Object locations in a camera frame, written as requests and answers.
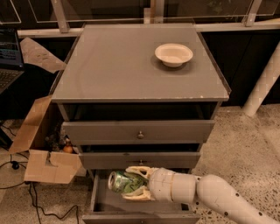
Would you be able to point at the grey bottom drawer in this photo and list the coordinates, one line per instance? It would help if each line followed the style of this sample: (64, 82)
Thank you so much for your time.
(107, 207)

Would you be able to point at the grey middle drawer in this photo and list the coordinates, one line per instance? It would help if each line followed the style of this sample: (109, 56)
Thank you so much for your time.
(121, 156)

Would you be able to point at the brass top drawer knob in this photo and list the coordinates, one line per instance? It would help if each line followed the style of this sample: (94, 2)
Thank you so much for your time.
(140, 135)

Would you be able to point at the white paper bowl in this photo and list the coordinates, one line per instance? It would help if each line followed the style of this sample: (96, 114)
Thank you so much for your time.
(173, 55)

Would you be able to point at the black laptop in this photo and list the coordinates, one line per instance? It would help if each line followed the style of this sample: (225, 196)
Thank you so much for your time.
(11, 58)

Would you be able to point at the grey top drawer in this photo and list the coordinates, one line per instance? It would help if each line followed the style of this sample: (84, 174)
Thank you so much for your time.
(119, 123)

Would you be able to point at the open cardboard box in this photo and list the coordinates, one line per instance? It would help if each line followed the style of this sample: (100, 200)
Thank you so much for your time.
(44, 166)

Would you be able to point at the grey drawer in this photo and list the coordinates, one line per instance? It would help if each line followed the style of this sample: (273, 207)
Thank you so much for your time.
(121, 156)
(119, 123)
(107, 207)

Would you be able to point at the green soda can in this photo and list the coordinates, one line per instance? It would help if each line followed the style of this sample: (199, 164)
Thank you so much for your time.
(125, 182)

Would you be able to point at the grey drawer cabinet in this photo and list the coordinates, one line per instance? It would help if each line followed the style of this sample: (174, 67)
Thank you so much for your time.
(117, 64)

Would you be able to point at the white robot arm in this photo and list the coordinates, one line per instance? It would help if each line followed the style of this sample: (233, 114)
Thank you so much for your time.
(212, 191)

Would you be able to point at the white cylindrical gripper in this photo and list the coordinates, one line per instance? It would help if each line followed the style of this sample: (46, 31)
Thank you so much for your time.
(162, 184)

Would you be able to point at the orange fruit in box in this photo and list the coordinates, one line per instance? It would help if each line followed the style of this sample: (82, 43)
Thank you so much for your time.
(68, 149)

